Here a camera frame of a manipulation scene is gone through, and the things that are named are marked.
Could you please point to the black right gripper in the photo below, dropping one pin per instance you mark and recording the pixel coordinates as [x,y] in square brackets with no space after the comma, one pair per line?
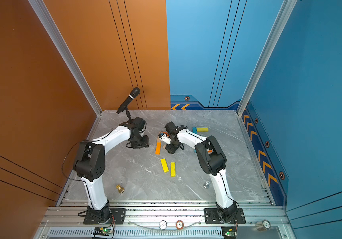
[170,149]

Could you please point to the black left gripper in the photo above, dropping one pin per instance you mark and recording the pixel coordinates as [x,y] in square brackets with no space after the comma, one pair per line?
[146,144]

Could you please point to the yellow block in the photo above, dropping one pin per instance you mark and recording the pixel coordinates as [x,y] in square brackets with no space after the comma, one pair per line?
[173,169]
[164,165]
[202,129]

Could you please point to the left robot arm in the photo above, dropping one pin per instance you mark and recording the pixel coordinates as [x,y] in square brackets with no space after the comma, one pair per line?
[89,163]

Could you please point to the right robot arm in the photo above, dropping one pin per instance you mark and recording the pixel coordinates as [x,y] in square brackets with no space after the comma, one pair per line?
[212,161]

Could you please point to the black microphone on stand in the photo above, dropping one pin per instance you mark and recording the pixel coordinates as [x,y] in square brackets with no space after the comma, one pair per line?
[124,106]

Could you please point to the brass chess piece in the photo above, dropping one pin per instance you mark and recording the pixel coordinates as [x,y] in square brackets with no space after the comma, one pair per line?
[120,189]

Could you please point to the silver chess piece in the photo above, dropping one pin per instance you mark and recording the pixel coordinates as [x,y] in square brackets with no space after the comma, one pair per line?
[206,184]

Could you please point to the copper tape roll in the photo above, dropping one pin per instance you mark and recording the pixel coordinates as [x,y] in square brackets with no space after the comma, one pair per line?
[179,225]

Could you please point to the left green circuit board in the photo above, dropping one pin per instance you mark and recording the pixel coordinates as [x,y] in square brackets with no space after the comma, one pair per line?
[103,232]

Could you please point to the green circuit board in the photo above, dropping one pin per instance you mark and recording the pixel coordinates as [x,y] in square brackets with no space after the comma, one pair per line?
[229,233]
[103,232]

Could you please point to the right green circuit board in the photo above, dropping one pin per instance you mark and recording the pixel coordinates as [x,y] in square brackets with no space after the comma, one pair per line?
[229,233]

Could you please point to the silver tape roll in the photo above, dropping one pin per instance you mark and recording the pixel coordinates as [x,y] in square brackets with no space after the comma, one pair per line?
[263,225]

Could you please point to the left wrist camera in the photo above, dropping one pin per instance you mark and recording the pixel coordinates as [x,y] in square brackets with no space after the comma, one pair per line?
[138,124]

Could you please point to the aluminium front rail frame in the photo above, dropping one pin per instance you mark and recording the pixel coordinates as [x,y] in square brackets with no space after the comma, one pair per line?
[141,219]

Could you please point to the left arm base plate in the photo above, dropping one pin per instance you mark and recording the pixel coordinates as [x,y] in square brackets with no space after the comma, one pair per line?
[114,215]

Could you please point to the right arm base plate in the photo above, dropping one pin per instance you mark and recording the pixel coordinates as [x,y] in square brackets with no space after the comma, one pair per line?
[218,216]

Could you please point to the aluminium corner post left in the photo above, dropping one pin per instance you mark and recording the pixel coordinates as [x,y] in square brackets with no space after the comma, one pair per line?
[51,28]

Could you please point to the aluminium corner post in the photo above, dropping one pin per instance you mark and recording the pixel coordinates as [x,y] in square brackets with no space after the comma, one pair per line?
[51,28]
[273,37]

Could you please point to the aluminium corner post right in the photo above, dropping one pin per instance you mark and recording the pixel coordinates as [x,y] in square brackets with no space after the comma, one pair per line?
[273,37]

